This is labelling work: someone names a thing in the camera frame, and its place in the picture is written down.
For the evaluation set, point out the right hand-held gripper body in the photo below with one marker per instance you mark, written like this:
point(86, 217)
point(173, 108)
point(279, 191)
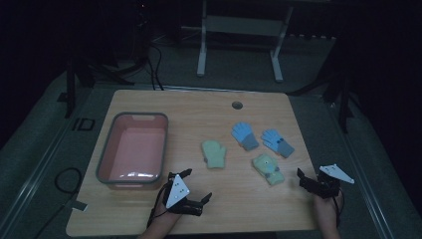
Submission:
point(328, 181)

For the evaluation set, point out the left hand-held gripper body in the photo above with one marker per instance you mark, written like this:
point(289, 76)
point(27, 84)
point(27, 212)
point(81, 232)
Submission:
point(177, 192)

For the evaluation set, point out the green mitten with print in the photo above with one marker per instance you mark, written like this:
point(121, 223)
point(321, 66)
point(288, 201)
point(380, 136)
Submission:
point(271, 175)

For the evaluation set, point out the pink basin with grey rim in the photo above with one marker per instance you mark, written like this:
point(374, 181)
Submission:
point(132, 149)

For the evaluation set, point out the person's left hand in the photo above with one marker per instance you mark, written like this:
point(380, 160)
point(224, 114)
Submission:
point(164, 212)

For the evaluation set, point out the person's right hand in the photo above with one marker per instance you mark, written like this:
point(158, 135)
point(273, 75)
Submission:
point(326, 205)

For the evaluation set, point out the plain green mitten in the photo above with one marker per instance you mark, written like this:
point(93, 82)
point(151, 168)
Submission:
point(214, 154)

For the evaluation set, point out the blue glove with dark patches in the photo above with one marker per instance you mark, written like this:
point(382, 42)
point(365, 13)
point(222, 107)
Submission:
point(274, 140)

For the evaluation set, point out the blue and grey knit glove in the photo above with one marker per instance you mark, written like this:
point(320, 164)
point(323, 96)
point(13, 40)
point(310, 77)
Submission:
point(242, 132)

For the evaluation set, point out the round table grommet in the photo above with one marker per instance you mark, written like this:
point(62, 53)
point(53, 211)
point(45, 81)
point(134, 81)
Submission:
point(237, 105)

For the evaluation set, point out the black tripod stand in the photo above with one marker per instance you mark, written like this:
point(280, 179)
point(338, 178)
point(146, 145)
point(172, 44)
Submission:
point(338, 93)
point(86, 74)

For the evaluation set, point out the grey tape strip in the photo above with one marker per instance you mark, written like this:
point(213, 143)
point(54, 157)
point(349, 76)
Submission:
point(79, 205)

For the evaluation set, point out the white metal stand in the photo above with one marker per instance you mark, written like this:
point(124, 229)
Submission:
point(244, 26)

